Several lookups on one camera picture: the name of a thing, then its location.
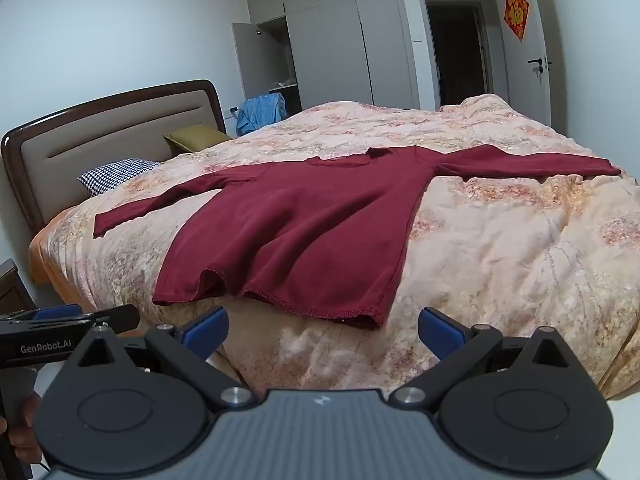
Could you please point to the padded bed headboard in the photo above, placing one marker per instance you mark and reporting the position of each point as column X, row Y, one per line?
column 100, row 145

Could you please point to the houndstooth pillow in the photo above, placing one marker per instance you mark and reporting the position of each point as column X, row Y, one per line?
column 117, row 172

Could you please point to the red door decoration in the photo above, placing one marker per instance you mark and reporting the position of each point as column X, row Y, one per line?
column 516, row 12

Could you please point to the white wall socket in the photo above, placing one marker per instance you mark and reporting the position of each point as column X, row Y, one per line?
column 232, row 110

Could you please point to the orange bed sheet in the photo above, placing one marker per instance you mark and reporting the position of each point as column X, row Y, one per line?
column 47, row 255

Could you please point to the dark wooden nightstand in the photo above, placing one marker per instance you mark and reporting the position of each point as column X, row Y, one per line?
column 12, row 290

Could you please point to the person's left hand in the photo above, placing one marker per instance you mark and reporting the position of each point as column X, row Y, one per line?
column 27, row 430

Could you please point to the dark red long-sleeve shirt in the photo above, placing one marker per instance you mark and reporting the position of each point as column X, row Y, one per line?
column 300, row 235

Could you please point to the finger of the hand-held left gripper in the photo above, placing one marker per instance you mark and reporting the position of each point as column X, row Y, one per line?
column 52, row 312
column 120, row 317

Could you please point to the olive green pillow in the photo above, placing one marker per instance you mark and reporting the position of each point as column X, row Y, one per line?
column 195, row 137

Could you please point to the blue cloth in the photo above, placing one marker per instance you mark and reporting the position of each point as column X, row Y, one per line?
column 260, row 110

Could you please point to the open grey wardrobe door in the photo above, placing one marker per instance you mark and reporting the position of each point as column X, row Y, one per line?
column 247, row 60

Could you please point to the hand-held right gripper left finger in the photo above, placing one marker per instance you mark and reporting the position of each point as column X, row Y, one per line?
column 207, row 332

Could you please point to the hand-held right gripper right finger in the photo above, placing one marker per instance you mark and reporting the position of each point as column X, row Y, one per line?
column 440, row 332

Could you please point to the grey wardrobe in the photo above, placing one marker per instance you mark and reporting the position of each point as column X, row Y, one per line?
column 340, row 35

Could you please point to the white room door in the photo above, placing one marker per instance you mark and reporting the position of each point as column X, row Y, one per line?
column 525, row 95

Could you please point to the floral peach quilt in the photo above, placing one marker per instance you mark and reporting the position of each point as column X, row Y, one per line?
column 500, row 260

